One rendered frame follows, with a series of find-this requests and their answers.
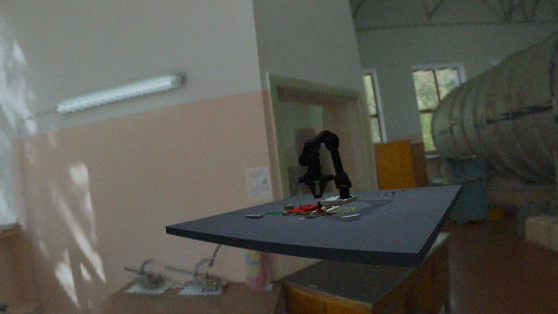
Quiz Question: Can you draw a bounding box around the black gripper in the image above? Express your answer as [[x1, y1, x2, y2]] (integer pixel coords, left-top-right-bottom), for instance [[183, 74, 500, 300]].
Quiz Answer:
[[298, 164, 335, 197]]

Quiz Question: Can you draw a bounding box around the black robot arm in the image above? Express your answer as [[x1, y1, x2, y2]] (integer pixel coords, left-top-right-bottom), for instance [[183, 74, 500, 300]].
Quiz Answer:
[[299, 130, 352, 199]]

